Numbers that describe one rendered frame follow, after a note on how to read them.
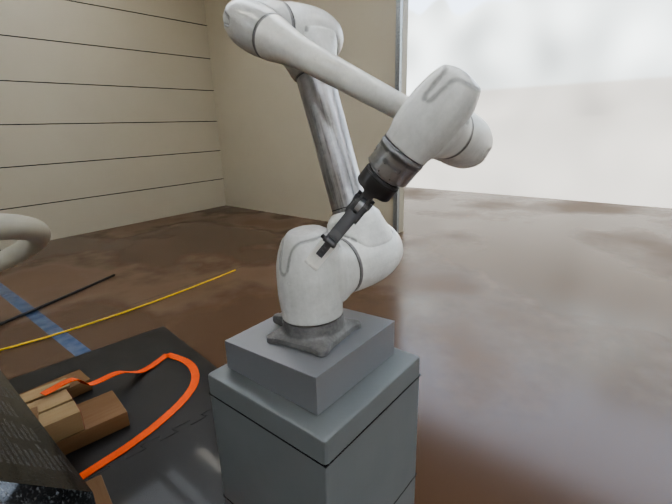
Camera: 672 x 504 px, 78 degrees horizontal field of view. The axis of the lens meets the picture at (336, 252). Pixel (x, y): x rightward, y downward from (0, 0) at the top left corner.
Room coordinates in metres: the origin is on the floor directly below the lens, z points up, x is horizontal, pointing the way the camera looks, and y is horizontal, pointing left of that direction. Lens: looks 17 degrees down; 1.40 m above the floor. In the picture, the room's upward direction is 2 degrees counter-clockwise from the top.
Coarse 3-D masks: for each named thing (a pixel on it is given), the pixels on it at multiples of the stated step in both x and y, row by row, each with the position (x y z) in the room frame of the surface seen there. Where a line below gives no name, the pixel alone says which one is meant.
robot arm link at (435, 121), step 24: (432, 72) 0.73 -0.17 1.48; (456, 72) 0.70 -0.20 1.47; (432, 96) 0.70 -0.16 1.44; (456, 96) 0.69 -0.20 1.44; (408, 120) 0.71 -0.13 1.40; (432, 120) 0.69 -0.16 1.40; (456, 120) 0.70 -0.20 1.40; (408, 144) 0.71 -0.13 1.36; (432, 144) 0.71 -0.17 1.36; (456, 144) 0.74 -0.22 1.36
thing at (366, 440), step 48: (240, 384) 0.87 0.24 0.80; (384, 384) 0.85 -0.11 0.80; (240, 432) 0.84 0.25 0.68; (288, 432) 0.73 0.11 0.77; (336, 432) 0.70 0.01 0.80; (384, 432) 0.83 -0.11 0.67; (240, 480) 0.86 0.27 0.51; (288, 480) 0.74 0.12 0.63; (336, 480) 0.69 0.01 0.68; (384, 480) 0.84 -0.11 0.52
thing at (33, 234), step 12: (0, 216) 0.44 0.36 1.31; (12, 216) 0.46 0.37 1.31; (24, 216) 0.49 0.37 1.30; (0, 228) 0.43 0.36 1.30; (12, 228) 0.45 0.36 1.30; (24, 228) 0.47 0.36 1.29; (36, 228) 0.50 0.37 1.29; (48, 228) 0.55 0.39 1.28; (24, 240) 0.57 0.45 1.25; (36, 240) 0.52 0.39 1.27; (48, 240) 0.56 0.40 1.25; (0, 252) 0.63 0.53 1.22; (12, 252) 0.61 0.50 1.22; (24, 252) 0.60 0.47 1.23; (36, 252) 0.60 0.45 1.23; (0, 264) 0.62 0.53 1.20; (12, 264) 0.62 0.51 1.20
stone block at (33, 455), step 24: (0, 384) 1.07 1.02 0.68; (0, 408) 0.92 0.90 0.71; (24, 408) 0.99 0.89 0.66; (0, 432) 0.81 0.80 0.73; (24, 432) 0.86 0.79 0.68; (0, 456) 0.72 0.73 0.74; (24, 456) 0.75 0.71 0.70; (48, 456) 0.80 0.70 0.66; (0, 480) 0.64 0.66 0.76; (24, 480) 0.67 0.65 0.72; (48, 480) 0.71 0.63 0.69; (72, 480) 0.74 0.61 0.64
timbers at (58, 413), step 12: (48, 396) 1.68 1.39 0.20; (60, 396) 1.68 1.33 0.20; (48, 408) 1.59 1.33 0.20; (60, 408) 1.59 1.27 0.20; (72, 408) 1.59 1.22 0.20; (48, 420) 1.51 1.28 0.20; (60, 420) 1.52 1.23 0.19; (72, 420) 1.54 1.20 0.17; (48, 432) 1.48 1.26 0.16; (60, 432) 1.51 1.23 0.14; (72, 432) 1.54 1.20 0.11
